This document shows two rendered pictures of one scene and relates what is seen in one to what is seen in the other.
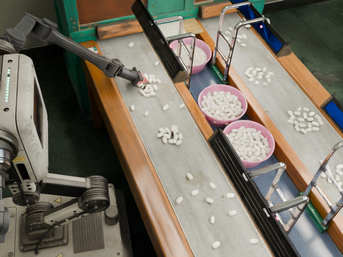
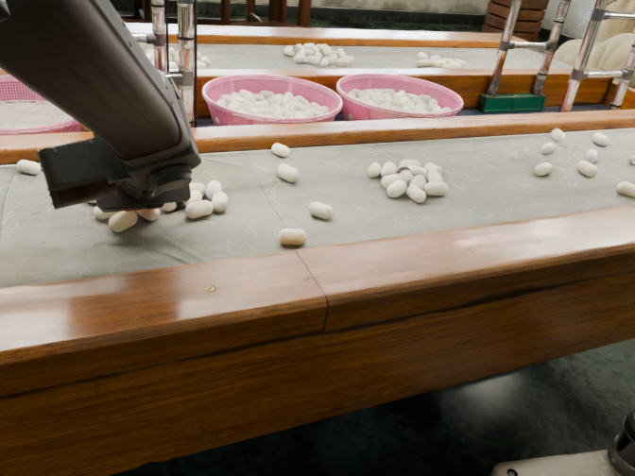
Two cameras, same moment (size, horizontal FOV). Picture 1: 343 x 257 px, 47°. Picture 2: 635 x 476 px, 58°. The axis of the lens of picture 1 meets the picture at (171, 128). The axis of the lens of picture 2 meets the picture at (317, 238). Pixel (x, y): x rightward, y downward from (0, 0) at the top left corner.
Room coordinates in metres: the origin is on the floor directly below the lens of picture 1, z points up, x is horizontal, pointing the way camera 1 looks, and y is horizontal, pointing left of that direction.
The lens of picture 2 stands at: (1.38, 0.80, 1.11)
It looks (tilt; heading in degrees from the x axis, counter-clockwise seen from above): 31 degrees down; 270
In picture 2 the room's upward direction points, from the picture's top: 7 degrees clockwise
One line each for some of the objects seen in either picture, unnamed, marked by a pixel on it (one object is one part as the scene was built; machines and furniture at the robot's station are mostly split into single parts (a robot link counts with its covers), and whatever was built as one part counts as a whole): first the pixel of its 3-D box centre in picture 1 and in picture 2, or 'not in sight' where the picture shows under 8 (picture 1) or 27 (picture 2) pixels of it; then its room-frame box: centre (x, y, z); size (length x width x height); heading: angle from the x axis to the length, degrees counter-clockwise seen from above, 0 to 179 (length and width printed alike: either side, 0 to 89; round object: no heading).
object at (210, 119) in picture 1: (221, 107); (271, 117); (1.49, -0.26, 0.72); 0.27 x 0.27 x 0.10
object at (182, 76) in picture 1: (157, 35); not in sight; (1.61, 0.11, 1.08); 0.62 x 0.08 x 0.07; 26
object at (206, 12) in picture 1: (220, 8); not in sight; (2.28, -0.25, 0.83); 0.30 x 0.06 x 0.07; 116
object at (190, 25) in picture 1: (175, 29); not in sight; (2.08, 0.03, 0.77); 0.33 x 0.15 x 0.01; 116
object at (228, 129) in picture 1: (246, 146); (395, 113); (1.24, -0.39, 0.72); 0.27 x 0.27 x 0.10
